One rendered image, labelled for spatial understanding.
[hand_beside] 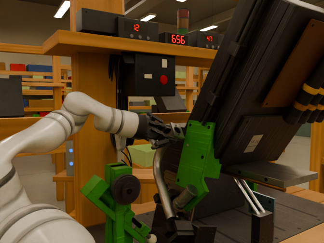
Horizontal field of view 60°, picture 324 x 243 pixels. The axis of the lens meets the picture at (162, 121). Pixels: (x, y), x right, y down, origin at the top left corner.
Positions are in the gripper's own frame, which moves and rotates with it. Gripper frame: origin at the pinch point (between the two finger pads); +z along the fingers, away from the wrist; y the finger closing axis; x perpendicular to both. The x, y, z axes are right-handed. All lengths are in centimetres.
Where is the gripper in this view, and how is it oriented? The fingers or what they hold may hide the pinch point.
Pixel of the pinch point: (170, 134)
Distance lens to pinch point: 89.5
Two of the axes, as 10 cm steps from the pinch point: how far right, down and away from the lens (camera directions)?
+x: -5.4, 6.2, 5.6
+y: -2.1, -7.5, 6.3
